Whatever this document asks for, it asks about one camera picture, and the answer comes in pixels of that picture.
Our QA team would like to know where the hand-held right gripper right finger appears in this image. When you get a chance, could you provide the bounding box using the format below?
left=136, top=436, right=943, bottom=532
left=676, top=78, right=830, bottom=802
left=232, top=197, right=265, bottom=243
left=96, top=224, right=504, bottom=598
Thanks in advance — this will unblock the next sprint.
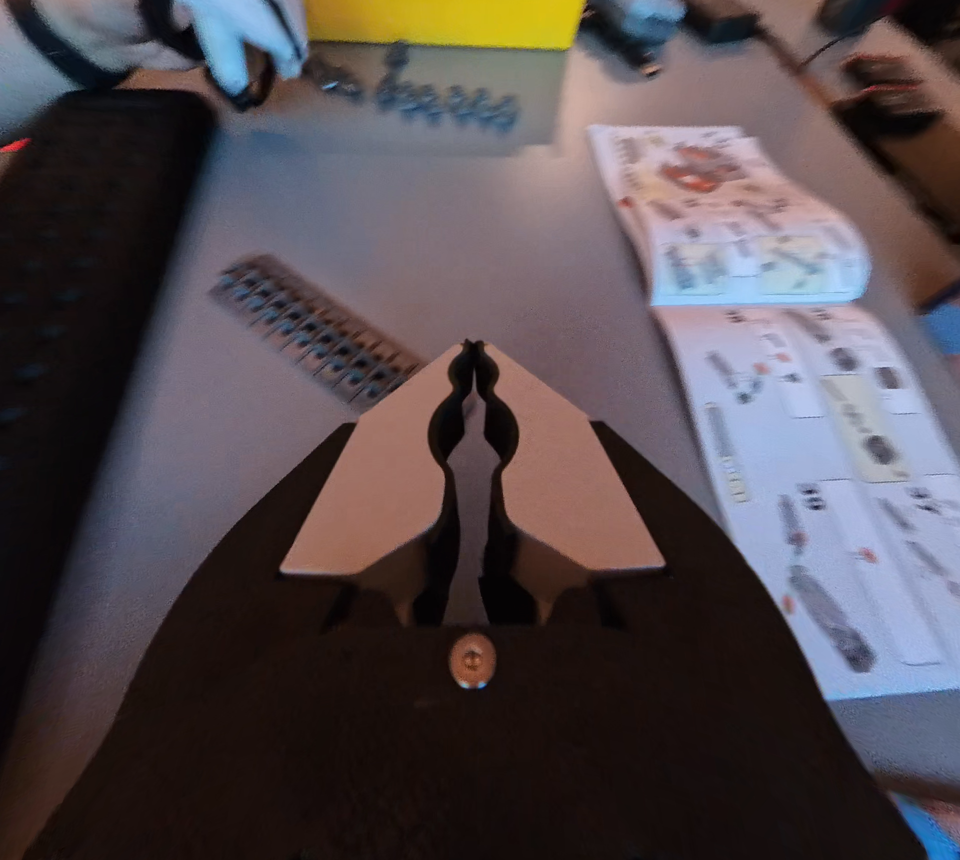
left=474, top=343, right=667, bottom=627

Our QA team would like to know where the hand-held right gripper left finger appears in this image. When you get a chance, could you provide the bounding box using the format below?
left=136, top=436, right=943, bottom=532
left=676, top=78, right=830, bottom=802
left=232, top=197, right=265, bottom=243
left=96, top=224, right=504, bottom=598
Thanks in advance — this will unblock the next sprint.
left=279, top=343, right=475, bottom=627

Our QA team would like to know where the black toy track chain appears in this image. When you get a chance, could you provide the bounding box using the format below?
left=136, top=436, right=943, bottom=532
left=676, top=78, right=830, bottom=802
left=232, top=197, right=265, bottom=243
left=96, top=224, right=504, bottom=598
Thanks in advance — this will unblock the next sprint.
left=210, top=254, right=425, bottom=411

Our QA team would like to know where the grey desk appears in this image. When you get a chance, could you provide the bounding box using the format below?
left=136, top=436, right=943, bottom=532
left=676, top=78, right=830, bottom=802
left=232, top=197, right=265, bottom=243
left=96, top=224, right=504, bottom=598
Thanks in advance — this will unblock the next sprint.
left=0, top=35, right=960, bottom=801

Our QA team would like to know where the black wrist band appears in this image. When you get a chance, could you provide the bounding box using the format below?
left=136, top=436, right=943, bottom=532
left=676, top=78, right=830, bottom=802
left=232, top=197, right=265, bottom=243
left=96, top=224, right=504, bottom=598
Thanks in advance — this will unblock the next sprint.
left=3, top=0, right=132, bottom=89

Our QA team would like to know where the cluster of black track links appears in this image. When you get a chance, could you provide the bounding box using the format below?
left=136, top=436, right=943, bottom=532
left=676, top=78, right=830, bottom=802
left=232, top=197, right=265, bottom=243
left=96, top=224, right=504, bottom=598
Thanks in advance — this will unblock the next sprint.
left=300, top=41, right=522, bottom=130

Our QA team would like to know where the open instruction booklet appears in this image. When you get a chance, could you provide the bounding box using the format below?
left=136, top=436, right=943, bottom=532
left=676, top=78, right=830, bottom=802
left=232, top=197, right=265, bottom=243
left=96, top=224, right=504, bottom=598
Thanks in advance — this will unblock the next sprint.
left=586, top=124, right=960, bottom=702

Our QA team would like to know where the black perforated panel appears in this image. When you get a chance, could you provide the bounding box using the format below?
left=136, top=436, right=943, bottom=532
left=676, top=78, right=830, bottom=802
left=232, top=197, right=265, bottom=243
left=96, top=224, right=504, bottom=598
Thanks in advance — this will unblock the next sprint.
left=0, top=88, right=219, bottom=764

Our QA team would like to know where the grey electronic hub block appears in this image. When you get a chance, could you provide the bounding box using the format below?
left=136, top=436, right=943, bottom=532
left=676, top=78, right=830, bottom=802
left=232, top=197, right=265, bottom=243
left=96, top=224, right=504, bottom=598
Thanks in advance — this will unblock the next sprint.
left=585, top=0, right=687, bottom=47

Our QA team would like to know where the blue toy box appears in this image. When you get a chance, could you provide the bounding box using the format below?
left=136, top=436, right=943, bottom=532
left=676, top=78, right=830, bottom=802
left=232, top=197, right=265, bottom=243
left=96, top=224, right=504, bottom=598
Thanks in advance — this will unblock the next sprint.
left=918, top=279, right=960, bottom=359

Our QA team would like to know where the black power adapter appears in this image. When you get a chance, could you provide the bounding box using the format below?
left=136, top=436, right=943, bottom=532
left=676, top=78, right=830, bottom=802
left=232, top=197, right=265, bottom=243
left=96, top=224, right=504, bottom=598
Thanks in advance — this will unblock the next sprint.
left=675, top=0, right=762, bottom=44

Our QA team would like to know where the black red small device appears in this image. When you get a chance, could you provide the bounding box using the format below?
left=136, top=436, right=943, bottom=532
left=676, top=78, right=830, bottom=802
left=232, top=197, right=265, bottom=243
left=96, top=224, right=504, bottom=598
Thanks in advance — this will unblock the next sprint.
left=832, top=50, right=946, bottom=137

